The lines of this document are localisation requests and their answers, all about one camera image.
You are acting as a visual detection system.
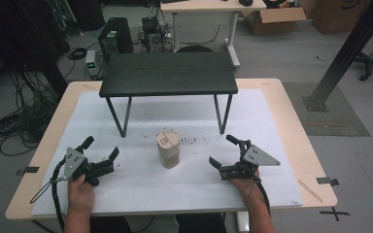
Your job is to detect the white desk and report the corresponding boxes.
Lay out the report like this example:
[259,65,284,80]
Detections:
[159,0,268,69]

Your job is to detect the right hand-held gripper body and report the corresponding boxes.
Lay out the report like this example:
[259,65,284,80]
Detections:
[220,139,282,182]

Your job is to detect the coiled black cable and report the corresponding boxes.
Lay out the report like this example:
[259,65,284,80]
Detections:
[66,47,88,61]

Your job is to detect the black shelf riser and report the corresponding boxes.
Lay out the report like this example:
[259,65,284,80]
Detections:
[98,51,239,139]

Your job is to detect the large cardboard box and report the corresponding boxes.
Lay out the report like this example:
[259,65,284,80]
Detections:
[310,0,372,35]

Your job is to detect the black metal stand post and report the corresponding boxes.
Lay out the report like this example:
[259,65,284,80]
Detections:
[302,0,373,113]

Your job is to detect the black computer tower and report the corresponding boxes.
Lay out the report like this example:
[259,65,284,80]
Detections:
[97,17,135,56]

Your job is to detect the small power supply unit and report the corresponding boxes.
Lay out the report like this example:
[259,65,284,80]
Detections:
[85,50,98,78]

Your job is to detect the beige cardboard tube container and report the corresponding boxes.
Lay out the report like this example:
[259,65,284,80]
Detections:
[155,129,182,170]

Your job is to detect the person's right hand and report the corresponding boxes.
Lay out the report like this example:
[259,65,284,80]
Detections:
[228,170,264,207]

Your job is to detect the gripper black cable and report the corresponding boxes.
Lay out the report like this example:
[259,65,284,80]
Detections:
[29,158,70,232]
[241,180,272,217]

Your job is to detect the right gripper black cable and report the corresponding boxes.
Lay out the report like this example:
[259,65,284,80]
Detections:
[241,180,272,217]

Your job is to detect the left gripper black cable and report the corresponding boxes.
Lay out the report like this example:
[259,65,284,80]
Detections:
[29,158,70,232]

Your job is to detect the black tape strip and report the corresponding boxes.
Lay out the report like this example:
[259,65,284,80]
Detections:
[316,176,340,187]
[15,165,41,177]

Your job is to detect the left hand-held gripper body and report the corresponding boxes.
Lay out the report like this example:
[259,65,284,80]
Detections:
[63,145,116,187]

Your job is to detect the bundle of black cables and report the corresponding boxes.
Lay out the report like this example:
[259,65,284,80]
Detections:
[0,67,62,157]

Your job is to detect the grey floor mat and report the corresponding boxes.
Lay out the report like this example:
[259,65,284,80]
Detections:
[283,82,371,138]

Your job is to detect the black tape cross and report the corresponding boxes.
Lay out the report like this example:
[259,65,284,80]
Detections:
[319,207,351,222]

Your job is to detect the open computer case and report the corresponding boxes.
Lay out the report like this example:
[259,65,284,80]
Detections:
[141,16,167,53]

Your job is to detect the light wooden table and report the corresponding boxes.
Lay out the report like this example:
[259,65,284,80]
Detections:
[5,78,338,221]

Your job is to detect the open cardboard box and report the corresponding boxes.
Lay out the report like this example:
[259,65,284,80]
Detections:
[241,6,307,36]

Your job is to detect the person's left hand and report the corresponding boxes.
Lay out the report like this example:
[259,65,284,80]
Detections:
[67,174,96,215]

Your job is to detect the white mat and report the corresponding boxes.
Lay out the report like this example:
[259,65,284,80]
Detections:
[30,88,304,217]

